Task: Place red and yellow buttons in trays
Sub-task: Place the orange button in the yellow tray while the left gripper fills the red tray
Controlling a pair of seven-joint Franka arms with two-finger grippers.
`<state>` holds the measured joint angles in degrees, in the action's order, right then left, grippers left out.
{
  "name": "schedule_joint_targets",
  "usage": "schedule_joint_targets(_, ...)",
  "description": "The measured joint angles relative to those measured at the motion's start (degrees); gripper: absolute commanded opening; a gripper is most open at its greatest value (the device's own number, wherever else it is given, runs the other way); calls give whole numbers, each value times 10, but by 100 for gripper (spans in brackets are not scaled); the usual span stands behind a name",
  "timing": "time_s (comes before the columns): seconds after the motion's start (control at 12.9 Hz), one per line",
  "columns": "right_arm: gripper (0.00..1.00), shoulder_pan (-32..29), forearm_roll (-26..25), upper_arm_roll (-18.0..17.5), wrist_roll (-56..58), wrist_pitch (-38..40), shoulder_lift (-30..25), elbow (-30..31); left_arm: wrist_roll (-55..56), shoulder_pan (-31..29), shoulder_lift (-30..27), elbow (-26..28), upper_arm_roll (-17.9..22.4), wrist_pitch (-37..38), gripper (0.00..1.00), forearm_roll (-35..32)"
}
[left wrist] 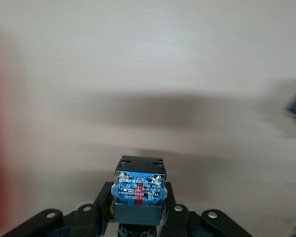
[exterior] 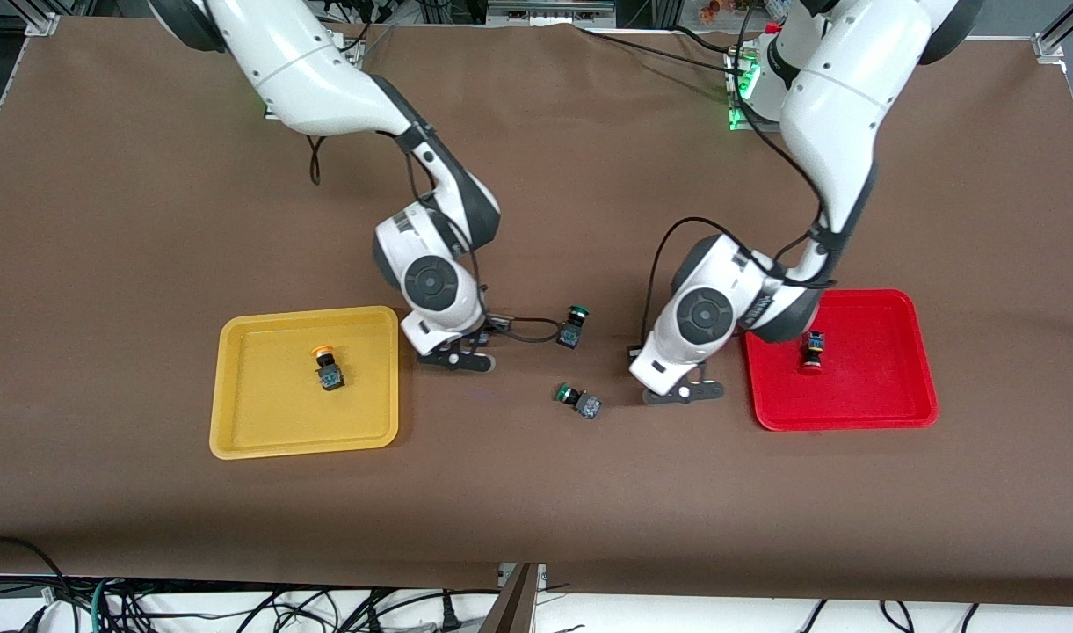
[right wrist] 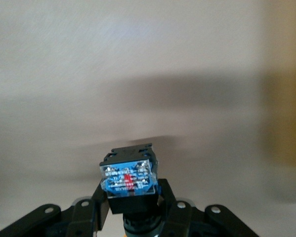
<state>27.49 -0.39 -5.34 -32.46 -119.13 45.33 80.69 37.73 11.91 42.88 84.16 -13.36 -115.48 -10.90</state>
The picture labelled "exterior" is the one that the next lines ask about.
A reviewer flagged brown table cover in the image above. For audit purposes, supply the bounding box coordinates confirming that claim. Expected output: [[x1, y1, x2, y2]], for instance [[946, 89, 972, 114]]
[[0, 21, 1073, 608]]

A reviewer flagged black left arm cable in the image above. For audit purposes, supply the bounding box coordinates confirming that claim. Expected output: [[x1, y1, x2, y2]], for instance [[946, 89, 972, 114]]
[[644, 215, 843, 353]]

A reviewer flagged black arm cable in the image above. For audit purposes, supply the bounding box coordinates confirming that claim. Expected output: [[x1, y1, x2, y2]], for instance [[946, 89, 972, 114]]
[[644, 215, 843, 353], [306, 132, 565, 344]]

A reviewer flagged yellow push button switch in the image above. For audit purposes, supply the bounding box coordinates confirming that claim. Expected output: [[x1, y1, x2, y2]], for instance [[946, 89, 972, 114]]
[[311, 345, 346, 393]]

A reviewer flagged red plastic tray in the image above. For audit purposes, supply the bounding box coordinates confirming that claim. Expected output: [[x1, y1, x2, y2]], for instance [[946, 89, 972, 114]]
[[743, 289, 939, 433]]

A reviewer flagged aluminium frame post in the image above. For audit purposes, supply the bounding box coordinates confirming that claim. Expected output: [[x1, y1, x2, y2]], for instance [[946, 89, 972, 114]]
[[478, 563, 547, 633]]

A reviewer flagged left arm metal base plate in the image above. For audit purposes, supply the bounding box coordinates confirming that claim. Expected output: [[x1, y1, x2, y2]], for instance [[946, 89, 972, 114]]
[[728, 101, 783, 133]]

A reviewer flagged black cable on table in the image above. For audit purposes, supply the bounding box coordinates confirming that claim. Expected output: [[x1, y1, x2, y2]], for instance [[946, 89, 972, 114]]
[[578, 25, 752, 69]]

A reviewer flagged yellow plastic tray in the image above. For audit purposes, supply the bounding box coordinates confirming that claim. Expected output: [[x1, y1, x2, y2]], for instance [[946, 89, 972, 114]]
[[208, 305, 401, 461]]

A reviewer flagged aluminium rail with sockets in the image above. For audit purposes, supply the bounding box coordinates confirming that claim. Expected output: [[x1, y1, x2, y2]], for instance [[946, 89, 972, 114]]
[[486, 0, 618, 29]]

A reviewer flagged aluminium corner profile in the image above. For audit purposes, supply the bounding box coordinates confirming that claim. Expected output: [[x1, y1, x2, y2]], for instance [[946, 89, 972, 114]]
[[1032, 0, 1073, 66]]

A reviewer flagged black looped floor cable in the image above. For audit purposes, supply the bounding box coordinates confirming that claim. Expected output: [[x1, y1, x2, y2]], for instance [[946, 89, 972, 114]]
[[0, 535, 73, 633]]

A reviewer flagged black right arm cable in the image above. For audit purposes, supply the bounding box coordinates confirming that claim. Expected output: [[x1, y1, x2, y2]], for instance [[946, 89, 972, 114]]
[[306, 132, 565, 344]]

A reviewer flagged green push button switch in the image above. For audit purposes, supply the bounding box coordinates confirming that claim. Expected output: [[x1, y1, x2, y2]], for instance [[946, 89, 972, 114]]
[[555, 304, 591, 351], [554, 382, 604, 421]]

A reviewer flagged green cable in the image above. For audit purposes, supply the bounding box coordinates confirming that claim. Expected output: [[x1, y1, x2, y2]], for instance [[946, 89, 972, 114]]
[[90, 576, 120, 633]]

